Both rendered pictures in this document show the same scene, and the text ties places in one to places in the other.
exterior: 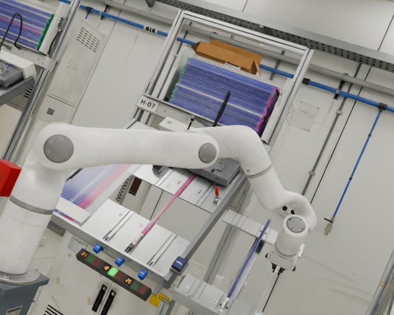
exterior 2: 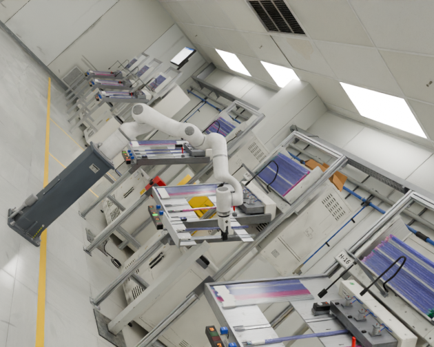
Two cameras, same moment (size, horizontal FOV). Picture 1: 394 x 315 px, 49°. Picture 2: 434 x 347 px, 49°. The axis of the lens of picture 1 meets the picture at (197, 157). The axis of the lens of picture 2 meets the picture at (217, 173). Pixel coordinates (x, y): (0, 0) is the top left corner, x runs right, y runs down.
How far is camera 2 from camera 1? 2.31 m
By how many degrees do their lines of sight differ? 43
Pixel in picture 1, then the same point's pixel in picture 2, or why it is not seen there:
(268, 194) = (215, 168)
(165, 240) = (189, 216)
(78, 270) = not seen: hidden behind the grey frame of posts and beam
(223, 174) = (248, 205)
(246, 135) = (216, 135)
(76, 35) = (248, 145)
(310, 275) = not seen: outside the picture
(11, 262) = (104, 147)
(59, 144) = (138, 107)
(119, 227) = (176, 205)
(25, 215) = (117, 133)
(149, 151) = (171, 127)
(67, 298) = not seen: hidden behind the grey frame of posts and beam
